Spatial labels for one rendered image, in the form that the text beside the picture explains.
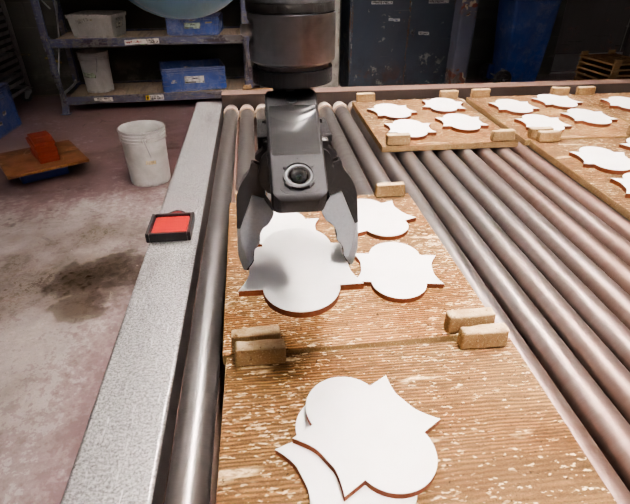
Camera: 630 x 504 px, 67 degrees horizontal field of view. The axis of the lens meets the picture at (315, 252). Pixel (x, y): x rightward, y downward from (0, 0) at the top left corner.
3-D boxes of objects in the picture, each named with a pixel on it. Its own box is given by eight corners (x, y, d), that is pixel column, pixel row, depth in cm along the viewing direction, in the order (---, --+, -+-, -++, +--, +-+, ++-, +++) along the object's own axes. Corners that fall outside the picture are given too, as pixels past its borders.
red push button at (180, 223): (151, 240, 83) (150, 233, 83) (157, 223, 89) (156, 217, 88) (187, 238, 84) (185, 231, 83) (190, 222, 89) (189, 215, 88)
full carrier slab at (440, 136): (381, 152, 118) (382, 135, 115) (351, 106, 152) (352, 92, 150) (517, 147, 121) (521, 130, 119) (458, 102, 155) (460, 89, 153)
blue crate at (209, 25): (166, 36, 452) (163, 17, 443) (175, 30, 484) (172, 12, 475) (220, 35, 453) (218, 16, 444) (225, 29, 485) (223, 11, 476)
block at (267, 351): (235, 368, 55) (232, 350, 54) (235, 357, 57) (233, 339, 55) (286, 364, 56) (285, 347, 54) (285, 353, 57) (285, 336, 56)
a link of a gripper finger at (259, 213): (248, 247, 56) (281, 180, 52) (247, 276, 51) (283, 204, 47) (223, 238, 55) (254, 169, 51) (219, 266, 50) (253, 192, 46)
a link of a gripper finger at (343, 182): (368, 210, 50) (331, 138, 45) (370, 217, 49) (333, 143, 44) (327, 230, 51) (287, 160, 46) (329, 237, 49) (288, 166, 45)
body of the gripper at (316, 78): (327, 169, 54) (328, 54, 47) (337, 202, 46) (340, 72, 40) (258, 172, 53) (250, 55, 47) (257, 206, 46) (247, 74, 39)
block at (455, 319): (447, 335, 60) (450, 318, 59) (441, 325, 62) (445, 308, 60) (493, 331, 61) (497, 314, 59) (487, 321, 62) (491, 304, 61)
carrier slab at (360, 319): (223, 365, 58) (222, 355, 57) (230, 209, 92) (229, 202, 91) (499, 340, 62) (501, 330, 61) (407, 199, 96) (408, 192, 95)
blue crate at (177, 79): (163, 93, 468) (159, 69, 456) (162, 83, 502) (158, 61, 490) (227, 88, 484) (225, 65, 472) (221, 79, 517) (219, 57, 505)
